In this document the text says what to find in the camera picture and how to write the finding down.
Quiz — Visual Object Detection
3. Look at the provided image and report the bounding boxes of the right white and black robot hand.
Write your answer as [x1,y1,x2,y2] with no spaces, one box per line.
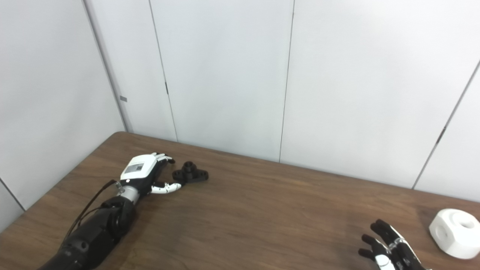
[358,219,432,270]

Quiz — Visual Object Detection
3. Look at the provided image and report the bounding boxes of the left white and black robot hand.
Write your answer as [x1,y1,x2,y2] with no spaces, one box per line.
[120,152,183,195]

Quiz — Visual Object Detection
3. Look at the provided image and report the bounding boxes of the black flanged holder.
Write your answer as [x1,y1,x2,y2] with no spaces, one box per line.
[172,161,209,184]

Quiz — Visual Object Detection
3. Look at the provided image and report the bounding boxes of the round white piece with holes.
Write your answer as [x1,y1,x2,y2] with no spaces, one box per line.
[429,208,480,260]

